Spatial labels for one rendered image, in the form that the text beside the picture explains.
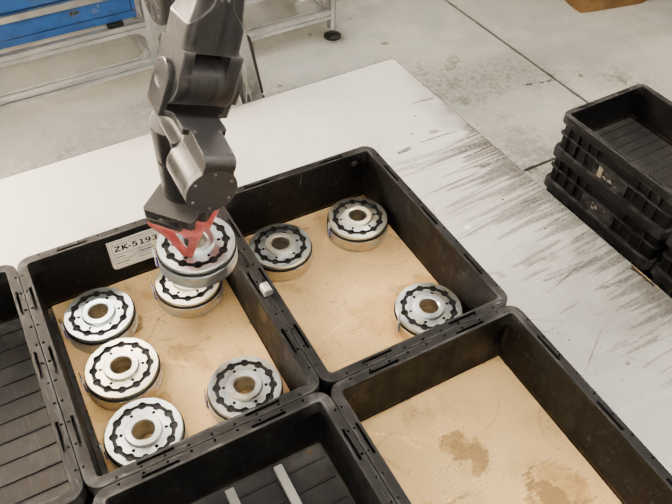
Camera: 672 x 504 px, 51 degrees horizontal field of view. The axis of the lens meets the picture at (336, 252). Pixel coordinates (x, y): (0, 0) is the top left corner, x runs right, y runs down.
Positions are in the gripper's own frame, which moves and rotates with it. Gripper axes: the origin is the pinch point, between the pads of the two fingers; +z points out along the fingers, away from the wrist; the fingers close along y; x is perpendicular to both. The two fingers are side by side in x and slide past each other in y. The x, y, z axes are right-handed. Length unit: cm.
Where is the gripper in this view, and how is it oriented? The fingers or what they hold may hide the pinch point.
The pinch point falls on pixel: (195, 237)
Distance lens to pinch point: 92.9
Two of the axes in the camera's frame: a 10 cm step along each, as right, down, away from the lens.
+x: -9.4, -2.8, 1.8
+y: 3.3, -7.2, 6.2
